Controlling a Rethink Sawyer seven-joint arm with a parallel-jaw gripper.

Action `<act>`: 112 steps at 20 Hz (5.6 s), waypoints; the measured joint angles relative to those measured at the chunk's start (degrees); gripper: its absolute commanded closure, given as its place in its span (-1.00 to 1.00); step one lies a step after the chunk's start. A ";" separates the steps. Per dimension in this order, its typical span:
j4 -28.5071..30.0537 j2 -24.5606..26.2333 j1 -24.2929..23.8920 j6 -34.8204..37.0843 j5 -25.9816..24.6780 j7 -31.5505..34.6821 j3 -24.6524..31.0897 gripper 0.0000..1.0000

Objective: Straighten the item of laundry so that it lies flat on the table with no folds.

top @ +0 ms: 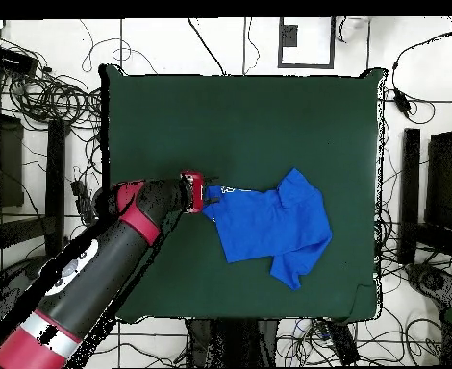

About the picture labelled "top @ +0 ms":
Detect blue printed T-shirt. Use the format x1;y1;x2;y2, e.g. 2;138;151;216
201;167;334;292

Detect black power adapter with cable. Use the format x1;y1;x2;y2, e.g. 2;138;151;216
390;26;452;126

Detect dark green table cloth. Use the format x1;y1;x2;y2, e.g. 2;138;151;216
96;62;389;324

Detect black power strip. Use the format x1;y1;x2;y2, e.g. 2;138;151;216
69;179;96;224
317;318;362;366

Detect grey square floor hatch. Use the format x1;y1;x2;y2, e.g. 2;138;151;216
276;16;336;69

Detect grey curved stand base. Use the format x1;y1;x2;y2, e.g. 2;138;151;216
0;255;58;328
404;262;452;308

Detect black rectangular device box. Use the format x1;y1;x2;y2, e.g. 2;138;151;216
0;44;39;77

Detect long black floor cable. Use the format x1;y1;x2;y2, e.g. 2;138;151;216
187;16;227;77

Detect thin black floor cable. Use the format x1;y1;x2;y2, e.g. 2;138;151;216
242;16;261;76

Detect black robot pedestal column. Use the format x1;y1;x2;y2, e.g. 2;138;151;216
185;317;280;368

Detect black metal stand frame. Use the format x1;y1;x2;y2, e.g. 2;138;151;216
0;86;71;270
397;97;452;270

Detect looped thin floor cable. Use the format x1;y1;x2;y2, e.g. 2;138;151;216
80;17;159;75

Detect tangled black cable bundle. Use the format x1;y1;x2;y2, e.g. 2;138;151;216
0;30;105;132

